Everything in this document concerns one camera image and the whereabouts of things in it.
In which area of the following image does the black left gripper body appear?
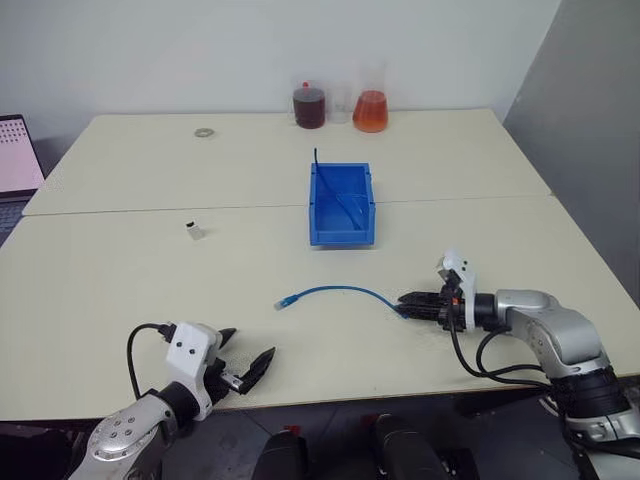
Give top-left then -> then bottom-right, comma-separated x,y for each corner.
201,343 -> 254,402

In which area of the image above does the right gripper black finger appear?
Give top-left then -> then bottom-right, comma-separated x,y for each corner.
397,291 -> 443,307
398,303 -> 443,322

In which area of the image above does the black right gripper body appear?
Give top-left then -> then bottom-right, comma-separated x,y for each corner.
436,269 -> 470,333

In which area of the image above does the blue ethernet cable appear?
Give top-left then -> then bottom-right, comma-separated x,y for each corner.
272,284 -> 410,320

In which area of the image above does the blue plastic bin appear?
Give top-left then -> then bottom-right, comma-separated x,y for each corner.
306,160 -> 378,252

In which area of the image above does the dark rounded shape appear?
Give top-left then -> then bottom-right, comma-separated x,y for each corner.
366,412 -> 482,480
251,428 -> 309,480

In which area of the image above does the flask with orange liquid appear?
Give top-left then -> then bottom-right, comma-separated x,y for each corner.
351,61 -> 391,135

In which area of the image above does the small empty clear beaker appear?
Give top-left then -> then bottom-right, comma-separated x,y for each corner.
326,83 -> 354,125

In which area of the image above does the beaker with dark red liquid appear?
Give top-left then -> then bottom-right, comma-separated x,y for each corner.
286,79 -> 329,131

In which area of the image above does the grey laptop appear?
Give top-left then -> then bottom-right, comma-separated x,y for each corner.
0,113 -> 48,247

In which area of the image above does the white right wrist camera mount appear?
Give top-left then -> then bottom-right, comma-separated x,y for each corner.
433,247 -> 480,332

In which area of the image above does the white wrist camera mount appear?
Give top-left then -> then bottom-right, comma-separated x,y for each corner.
433,247 -> 480,332
165,322 -> 222,422

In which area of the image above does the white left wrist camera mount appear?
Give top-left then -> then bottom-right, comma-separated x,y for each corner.
165,322 -> 222,422

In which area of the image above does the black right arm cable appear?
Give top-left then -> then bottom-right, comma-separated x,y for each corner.
447,298 -> 557,392

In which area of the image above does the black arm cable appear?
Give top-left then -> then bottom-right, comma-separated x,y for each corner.
126,323 -> 174,402
447,298 -> 557,392

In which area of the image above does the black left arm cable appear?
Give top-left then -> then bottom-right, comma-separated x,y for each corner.
126,323 -> 174,402

